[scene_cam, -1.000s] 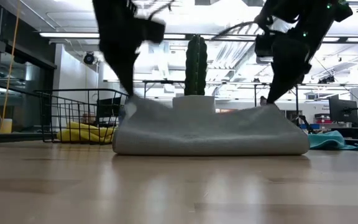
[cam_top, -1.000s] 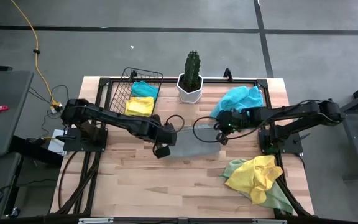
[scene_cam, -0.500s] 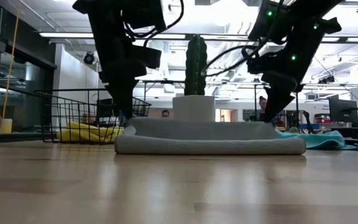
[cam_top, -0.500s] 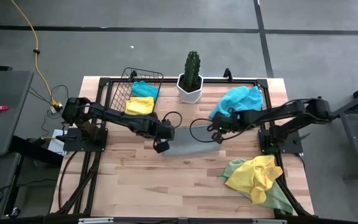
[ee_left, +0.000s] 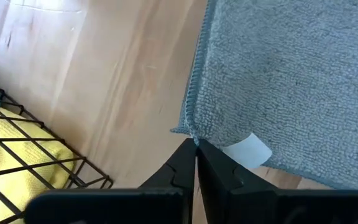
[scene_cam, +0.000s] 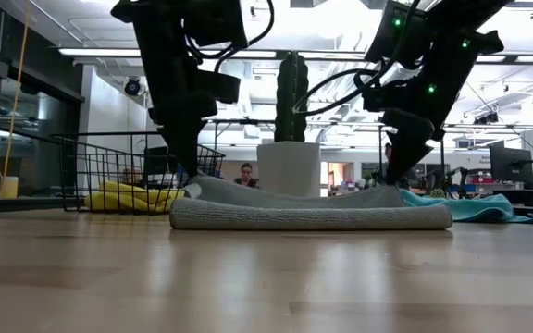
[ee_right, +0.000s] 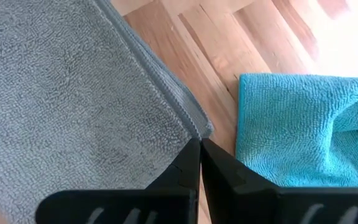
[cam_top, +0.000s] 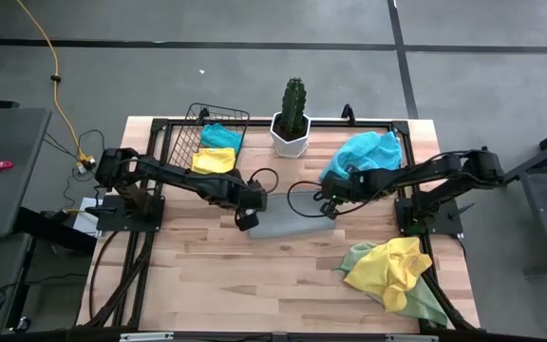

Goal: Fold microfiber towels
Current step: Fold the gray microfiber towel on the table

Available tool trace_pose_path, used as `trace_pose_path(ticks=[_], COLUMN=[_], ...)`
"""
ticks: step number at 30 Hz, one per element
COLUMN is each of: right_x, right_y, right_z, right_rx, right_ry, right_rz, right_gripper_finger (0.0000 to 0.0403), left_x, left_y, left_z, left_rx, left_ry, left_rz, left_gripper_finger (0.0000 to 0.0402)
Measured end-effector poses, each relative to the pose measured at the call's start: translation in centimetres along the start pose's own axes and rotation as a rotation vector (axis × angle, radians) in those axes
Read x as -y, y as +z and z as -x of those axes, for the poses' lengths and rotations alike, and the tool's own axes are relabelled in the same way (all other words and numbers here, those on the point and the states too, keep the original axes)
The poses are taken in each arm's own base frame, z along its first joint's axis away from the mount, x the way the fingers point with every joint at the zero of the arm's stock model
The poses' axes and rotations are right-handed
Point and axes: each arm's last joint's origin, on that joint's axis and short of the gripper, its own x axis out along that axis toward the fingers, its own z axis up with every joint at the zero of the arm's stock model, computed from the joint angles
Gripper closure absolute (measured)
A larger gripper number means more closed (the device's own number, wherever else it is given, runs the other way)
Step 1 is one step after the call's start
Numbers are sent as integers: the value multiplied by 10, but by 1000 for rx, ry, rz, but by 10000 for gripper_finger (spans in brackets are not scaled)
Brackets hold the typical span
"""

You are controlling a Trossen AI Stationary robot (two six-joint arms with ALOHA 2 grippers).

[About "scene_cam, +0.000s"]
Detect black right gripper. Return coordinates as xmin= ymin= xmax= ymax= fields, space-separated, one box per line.
xmin=363 ymin=80 xmax=446 ymax=185

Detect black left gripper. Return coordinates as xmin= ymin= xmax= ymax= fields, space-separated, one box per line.
xmin=148 ymin=68 xmax=242 ymax=179

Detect yellow microfiber towel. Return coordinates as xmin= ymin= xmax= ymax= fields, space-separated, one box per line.
xmin=84 ymin=179 xmax=187 ymax=214

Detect gray microfiber towel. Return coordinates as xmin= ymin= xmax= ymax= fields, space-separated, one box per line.
xmin=168 ymin=174 xmax=453 ymax=231

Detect teal microfiber towel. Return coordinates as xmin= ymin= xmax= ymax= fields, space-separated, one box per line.
xmin=398 ymin=189 xmax=533 ymax=225

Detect small dark monitor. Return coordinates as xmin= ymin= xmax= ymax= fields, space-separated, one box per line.
xmin=143 ymin=146 xmax=175 ymax=176

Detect seated person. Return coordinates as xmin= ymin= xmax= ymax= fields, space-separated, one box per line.
xmin=233 ymin=162 xmax=259 ymax=189

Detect black round ceiling spotlight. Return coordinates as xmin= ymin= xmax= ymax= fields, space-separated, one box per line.
xmin=124 ymin=77 xmax=146 ymax=97

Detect red storage boxes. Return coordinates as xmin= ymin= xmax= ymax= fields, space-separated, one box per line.
xmin=467 ymin=168 xmax=497 ymax=185

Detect white plant pot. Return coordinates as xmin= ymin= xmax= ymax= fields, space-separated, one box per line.
xmin=256 ymin=142 xmax=322 ymax=199

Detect black computer monitor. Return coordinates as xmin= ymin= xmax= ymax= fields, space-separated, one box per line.
xmin=488 ymin=146 xmax=533 ymax=190

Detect green cactus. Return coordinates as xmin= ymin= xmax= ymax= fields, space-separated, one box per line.
xmin=273 ymin=51 xmax=310 ymax=143

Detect yellow cup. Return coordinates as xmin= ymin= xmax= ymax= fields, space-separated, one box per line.
xmin=0 ymin=176 xmax=19 ymax=199

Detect black background rig frame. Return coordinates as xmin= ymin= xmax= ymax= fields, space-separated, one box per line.
xmin=437 ymin=123 xmax=446 ymax=186

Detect black wire basket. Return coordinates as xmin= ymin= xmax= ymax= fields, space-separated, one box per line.
xmin=52 ymin=132 xmax=226 ymax=215

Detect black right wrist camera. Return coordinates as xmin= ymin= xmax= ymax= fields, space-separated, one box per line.
xmin=365 ymin=0 xmax=433 ymax=70

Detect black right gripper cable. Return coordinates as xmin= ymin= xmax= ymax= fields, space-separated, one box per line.
xmin=292 ymin=0 xmax=423 ymax=117

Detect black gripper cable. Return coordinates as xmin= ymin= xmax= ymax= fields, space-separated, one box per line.
xmin=292 ymin=0 xmax=423 ymax=117
xmin=187 ymin=0 xmax=276 ymax=73

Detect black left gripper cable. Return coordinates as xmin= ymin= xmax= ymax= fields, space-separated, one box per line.
xmin=187 ymin=0 xmax=276 ymax=73

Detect orange extension cable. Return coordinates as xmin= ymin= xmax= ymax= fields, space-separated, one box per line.
xmin=0 ymin=0 xmax=31 ymax=179

